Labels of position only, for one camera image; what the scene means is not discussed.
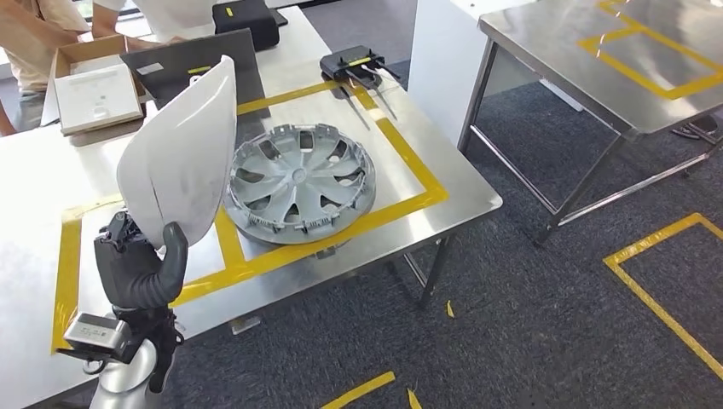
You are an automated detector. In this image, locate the white curved plastic part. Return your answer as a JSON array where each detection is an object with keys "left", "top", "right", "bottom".
[{"left": 117, "top": 55, "right": 239, "bottom": 251}]

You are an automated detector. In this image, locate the steel workbench with tape square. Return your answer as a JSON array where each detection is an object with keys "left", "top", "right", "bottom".
[{"left": 456, "top": 0, "right": 723, "bottom": 247}]

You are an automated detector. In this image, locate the steel workbench with hubcap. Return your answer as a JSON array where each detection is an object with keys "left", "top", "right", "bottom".
[{"left": 0, "top": 4, "right": 505, "bottom": 409}]

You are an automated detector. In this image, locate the silver wheel hubcap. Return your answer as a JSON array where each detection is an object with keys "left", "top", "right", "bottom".
[{"left": 224, "top": 123, "right": 378, "bottom": 246}]

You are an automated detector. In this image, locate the black router with antennas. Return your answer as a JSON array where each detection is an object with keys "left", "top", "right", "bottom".
[{"left": 318, "top": 44, "right": 404, "bottom": 133}]

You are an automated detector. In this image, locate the yellow floor tape square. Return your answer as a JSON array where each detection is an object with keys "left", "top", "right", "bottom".
[
  {"left": 602, "top": 212, "right": 723, "bottom": 381},
  {"left": 321, "top": 371, "right": 424, "bottom": 409}
]

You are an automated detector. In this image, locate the black carry case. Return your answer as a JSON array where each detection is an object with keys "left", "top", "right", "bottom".
[{"left": 211, "top": 0, "right": 290, "bottom": 53}]

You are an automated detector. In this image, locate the dark grey laptop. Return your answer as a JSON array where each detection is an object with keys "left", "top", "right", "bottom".
[{"left": 119, "top": 28, "right": 272, "bottom": 123}]

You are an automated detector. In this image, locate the white foam box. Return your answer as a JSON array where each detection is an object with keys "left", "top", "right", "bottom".
[{"left": 53, "top": 62, "right": 145, "bottom": 137}]

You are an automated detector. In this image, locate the brown cardboard box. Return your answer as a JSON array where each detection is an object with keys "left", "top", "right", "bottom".
[{"left": 40, "top": 33, "right": 149, "bottom": 138}]

